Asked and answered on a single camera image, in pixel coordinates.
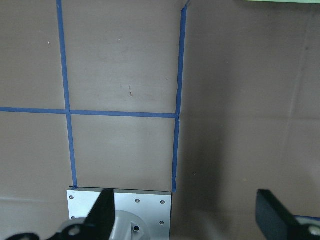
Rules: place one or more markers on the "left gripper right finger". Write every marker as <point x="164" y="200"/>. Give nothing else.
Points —
<point x="275" y="221"/>

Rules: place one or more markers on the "light green tray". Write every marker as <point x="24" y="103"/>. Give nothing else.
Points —
<point x="288" y="1"/>

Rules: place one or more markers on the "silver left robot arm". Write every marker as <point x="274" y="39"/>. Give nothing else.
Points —
<point x="120" y="227"/>

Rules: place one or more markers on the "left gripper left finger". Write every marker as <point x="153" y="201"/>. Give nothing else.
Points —
<point x="100" y="221"/>

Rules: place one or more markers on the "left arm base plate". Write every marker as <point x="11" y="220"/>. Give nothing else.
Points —
<point x="150" y="210"/>

